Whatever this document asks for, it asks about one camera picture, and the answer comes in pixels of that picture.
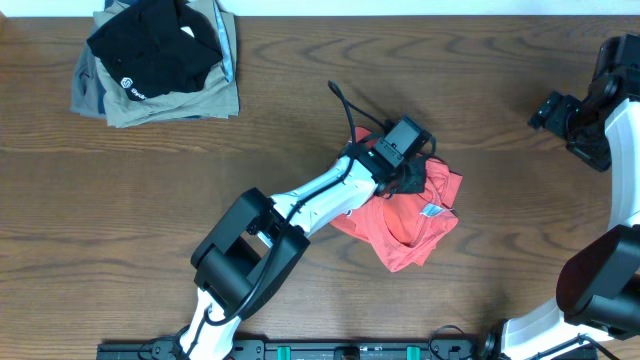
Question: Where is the red soccer t-shirt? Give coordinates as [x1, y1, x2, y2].
[329, 126, 464, 274]

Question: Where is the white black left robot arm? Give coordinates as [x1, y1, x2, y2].
[174, 144, 426, 359]

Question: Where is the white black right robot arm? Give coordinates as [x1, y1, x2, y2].
[477, 71, 639, 359]

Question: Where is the khaki folded garment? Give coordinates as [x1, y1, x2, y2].
[96, 0, 240, 128]

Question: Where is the light blue folded garment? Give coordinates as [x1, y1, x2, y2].
[213, 0, 234, 83]

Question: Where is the black folded garment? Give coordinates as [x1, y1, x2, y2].
[87, 0, 223, 101]

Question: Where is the grey folded garment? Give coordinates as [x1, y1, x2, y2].
[70, 45, 106, 119]

